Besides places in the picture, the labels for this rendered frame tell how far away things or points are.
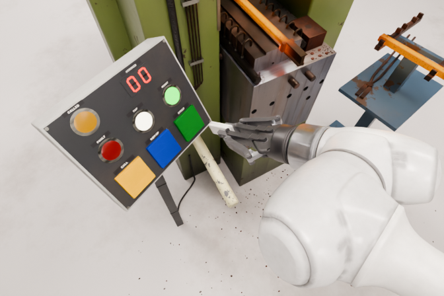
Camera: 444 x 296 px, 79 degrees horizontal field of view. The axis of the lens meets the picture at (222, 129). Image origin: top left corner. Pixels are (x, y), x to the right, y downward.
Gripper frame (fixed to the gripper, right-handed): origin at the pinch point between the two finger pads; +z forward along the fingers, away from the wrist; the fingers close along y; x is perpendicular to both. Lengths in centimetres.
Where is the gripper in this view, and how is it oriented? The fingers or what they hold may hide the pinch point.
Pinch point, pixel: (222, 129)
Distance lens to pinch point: 65.1
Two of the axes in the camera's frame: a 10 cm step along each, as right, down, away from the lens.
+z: -7.0, -1.5, 7.0
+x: -4.0, -7.3, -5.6
